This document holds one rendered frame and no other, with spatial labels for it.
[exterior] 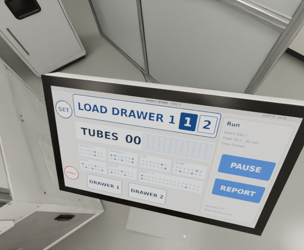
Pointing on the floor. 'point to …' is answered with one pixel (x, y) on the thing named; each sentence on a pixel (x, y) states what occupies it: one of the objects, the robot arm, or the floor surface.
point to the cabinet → (42, 181)
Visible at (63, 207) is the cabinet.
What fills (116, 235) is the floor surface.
